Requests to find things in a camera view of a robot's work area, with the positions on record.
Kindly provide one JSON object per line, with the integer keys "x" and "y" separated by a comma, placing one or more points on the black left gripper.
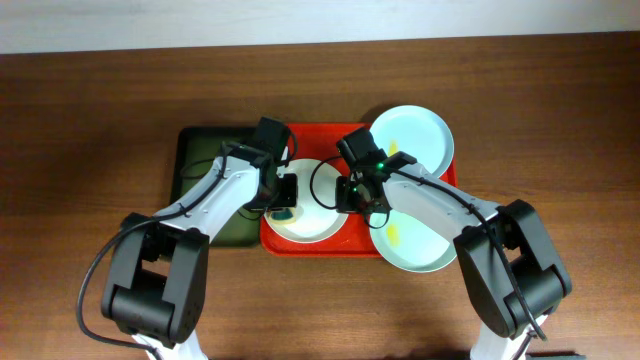
{"x": 288, "y": 190}

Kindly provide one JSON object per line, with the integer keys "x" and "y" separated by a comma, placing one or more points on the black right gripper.
{"x": 342, "y": 204}

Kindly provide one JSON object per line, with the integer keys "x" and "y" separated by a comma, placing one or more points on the green yellow sponge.
{"x": 282, "y": 216}

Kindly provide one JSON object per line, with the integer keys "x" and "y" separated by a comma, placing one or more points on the white plate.
{"x": 315, "y": 220}

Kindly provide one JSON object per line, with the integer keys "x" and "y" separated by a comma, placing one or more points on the light green plate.
{"x": 408, "y": 244}

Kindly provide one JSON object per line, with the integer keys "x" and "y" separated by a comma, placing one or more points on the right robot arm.
{"x": 512, "y": 271}

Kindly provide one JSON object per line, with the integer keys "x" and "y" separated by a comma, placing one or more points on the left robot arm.
{"x": 156, "y": 286}

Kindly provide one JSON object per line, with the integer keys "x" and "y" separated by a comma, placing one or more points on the red plastic tray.
{"x": 318, "y": 141}

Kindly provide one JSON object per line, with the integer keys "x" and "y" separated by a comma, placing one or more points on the dark green tray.
{"x": 200, "y": 143}

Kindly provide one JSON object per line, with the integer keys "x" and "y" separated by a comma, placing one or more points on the light blue plate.
{"x": 418, "y": 132}

